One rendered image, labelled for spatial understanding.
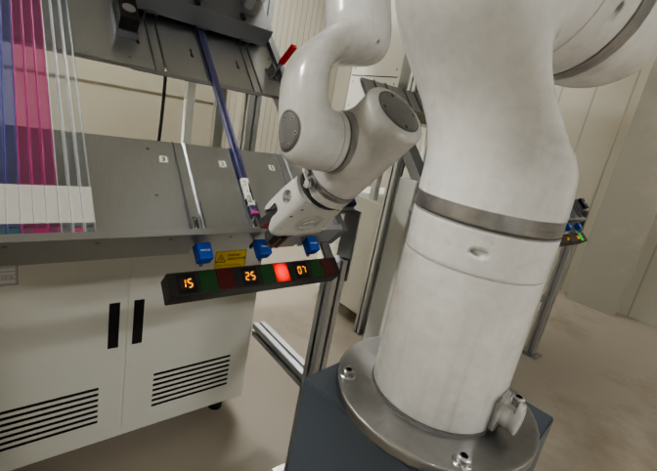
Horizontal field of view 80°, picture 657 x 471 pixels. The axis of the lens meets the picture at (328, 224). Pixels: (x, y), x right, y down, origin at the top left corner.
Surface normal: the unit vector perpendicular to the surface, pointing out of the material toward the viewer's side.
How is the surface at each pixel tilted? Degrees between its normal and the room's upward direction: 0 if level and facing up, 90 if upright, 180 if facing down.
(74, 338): 90
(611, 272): 90
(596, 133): 90
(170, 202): 43
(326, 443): 90
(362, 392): 0
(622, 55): 134
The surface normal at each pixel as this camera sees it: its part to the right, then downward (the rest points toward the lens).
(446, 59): -0.78, 0.56
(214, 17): 0.33, 0.88
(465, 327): -0.22, 0.22
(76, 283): 0.61, 0.31
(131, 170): 0.55, -0.48
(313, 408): -0.69, 0.06
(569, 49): 0.13, 0.94
